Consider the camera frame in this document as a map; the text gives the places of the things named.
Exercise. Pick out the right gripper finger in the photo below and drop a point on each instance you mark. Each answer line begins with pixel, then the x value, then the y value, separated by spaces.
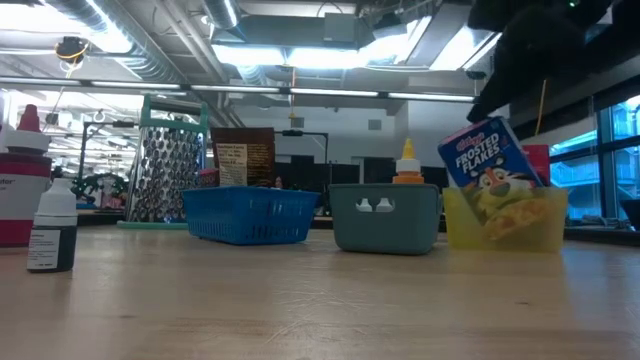
pixel 495 90

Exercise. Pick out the blue Frosted Flakes cereal box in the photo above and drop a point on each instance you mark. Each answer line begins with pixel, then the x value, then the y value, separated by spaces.
pixel 490 160

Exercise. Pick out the red Froot Loops cereal box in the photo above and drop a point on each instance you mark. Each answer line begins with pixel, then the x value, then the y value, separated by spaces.
pixel 540 165

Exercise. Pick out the orange-yellow squeeze bottle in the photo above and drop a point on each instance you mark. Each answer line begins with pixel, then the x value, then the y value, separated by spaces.
pixel 408 165

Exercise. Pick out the small black dropper bottle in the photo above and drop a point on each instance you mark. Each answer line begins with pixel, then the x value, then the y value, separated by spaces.
pixel 365 205

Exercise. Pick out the brown foil packet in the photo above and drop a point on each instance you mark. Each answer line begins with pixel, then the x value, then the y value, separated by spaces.
pixel 242 157

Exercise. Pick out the paprika tin with red lid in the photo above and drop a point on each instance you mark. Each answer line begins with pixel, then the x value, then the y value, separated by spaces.
pixel 209 177

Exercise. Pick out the small dark dropper bottle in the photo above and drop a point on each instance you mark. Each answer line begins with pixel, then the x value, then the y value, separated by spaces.
pixel 52 235

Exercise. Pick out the red squeeze bottle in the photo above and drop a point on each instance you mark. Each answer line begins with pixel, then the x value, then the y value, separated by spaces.
pixel 22 200

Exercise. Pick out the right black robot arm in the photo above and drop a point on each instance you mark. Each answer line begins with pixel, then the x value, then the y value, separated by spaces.
pixel 490 12

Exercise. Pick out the black background robot arm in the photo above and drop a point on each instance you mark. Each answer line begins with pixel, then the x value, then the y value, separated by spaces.
pixel 92 185

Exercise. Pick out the yellow plastic bin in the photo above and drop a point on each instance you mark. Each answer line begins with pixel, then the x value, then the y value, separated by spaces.
pixel 455 225

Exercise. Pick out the large glass window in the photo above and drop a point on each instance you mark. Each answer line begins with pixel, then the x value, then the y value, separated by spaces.
pixel 625 165

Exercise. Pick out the long ceiling light strip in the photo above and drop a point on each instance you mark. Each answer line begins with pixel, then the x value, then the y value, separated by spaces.
pixel 330 92

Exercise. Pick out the black partition panels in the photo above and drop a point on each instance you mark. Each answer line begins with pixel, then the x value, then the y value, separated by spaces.
pixel 350 172

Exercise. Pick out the grey ceiling box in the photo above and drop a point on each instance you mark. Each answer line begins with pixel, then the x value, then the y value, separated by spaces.
pixel 340 27

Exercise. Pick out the person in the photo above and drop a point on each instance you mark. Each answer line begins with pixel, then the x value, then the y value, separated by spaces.
pixel 278 183

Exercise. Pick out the blue slotted plastic basket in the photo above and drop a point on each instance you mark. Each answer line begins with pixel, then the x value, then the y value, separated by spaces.
pixel 250 215

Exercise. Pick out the teal-rimmed metal box grater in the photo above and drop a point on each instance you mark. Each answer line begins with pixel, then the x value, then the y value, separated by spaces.
pixel 167 170

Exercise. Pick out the black background rig frame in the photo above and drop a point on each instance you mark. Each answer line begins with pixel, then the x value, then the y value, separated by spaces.
pixel 300 133
pixel 107 123

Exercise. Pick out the silver ventilation duct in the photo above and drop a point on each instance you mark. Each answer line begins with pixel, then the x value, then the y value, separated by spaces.
pixel 155 67

